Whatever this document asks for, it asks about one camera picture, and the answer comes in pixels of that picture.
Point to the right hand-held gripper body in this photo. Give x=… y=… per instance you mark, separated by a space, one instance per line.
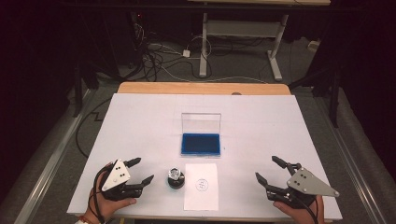
x=306 y=183

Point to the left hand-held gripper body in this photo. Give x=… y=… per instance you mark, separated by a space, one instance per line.
x=115 y=175

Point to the black round stamp cap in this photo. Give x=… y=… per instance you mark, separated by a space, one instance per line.
x=176 y=184

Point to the white paper sheet with circle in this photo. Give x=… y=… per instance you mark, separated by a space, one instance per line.
x=200 y=196

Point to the blue ink pad clear lid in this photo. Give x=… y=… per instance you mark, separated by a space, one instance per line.
x=200 y=143

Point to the person's right hand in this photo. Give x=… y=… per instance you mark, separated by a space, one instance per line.
x=294 y=214

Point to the person's left hand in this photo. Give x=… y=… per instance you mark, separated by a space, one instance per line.
x=107 y=207

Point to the large white table cover sheet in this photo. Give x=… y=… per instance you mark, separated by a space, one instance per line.
x=249 y=130

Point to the black metal stand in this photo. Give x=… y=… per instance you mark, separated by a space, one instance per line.
x=77 y=93
x=334 y=102

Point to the white power adapter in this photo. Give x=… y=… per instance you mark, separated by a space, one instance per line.
x=186 y=53

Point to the white power strip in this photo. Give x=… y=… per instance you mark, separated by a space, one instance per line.
x=313 y=45

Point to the light wooden desk top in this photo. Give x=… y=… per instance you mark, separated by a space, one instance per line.
x=258 y=2

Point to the aluminium floor rail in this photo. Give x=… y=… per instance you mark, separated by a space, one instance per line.
x=351 y=161
x=49 y=161

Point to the white metal desk frame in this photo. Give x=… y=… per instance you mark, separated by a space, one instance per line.
x=243 y=28

